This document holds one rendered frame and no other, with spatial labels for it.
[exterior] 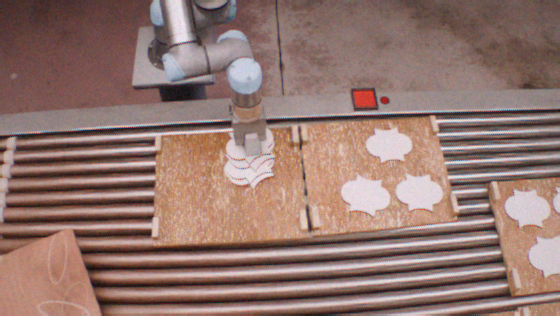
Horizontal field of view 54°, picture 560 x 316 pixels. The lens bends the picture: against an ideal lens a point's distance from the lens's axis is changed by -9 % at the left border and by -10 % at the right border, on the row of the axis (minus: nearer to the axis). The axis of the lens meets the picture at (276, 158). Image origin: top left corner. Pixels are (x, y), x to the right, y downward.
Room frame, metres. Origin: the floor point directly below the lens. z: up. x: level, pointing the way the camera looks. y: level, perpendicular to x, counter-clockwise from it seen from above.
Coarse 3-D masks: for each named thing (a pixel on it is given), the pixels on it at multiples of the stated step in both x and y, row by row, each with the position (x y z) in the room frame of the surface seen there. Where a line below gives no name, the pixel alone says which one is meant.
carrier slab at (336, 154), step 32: (320, 128) 0.99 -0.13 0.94; (352, 128) 0.99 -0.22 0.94; (384, 128) 0.99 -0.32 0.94; (416, 128) 1.00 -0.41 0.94; (320, 160) 0.88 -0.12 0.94; (352, 160) 0.88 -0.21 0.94; (416, 160) 0.88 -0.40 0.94; (320, 192) 0.78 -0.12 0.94; (448, 192) 0.78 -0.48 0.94; (320, 224) 0.69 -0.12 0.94; (352, 224) 0.69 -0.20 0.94; (384, 224) 0.68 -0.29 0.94; (416, 224) 0.68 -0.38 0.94
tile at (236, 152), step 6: (270, 132) 0.94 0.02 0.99; (270, 138) 0.92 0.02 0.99; (228, 144) 0.90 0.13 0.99; (234, 144) 0.90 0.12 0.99; (264, 144) 0.90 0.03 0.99; (270, 144) 0.90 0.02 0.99; (228, 150) 0.88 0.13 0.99; (234, 150) 0.88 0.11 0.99; (240, 150) 0.88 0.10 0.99; (264, 150) 0.88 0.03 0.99; (234, 156) 0.86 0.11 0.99; (240, 156) 0.86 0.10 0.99; (252, 156) 0.86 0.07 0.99; (258, 156) 0.87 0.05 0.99
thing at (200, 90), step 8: (136, 88) 1.21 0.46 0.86; (144, 88) 1.21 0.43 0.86; (160, 88) 1.29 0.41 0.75; (168, 88) 1.27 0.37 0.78; (176, 88) 1.26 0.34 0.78; (184, 88) 1.27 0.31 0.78; (192, 88) 1.28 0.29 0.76; (200, 88) 1.31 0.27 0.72; (160, 96) 1.31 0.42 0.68; (168, 96) 1.27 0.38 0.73; (176, 96) 1.27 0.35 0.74; (184, 96) 1.27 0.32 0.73; (192, 96) 1.28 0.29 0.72; (200, 96) 1.30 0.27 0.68
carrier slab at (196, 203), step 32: (288, 128) 0.99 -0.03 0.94; (160, 160) 0.88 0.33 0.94; (192, 160) 0.88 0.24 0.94; (224, 160) 0.88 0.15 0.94; (288, 160) 0.88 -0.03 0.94; (160, 192) 0.78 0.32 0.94; (192, 192) 0.78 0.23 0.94; (224, 192) 0.78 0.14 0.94; (256, 192) 0.78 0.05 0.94; (288, 192) 0.78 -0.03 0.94; (160, 224) 0.68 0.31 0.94; (192, 224) 0.69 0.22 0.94; (224, 224) 0.69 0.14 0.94; (256, 224) 0.69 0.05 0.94; (288, 224) 0.69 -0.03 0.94
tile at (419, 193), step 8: (408, 176) 0.83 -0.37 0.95; (424, 176) 0.83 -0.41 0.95; (400, 184) 0.80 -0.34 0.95; (408, 184) 0.80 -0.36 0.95; (416, 184) 0.80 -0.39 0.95; (424, 184) 0.80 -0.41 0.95; (432, 184) 0.80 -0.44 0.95; (400, 192) 0.78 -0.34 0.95; (408, 192) 0.78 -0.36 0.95; (416, 192) 0.77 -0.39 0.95; (424, 192) 0.77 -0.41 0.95; (432, 192) 0.77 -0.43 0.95; (440, 192) 0.77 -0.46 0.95; (400, 200) 0.75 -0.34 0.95; (408, 200) 0.75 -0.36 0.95; (416, 200) 0.75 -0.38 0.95; (424, 200) 0.75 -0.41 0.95; (432, 200) 0.75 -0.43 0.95; (440, 200) 0.75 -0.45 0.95; (408, 208) 0.73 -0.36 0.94; (416, 208) 0.73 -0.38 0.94; (424, 208) 0.73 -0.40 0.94; (432, 208) 0.72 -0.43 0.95
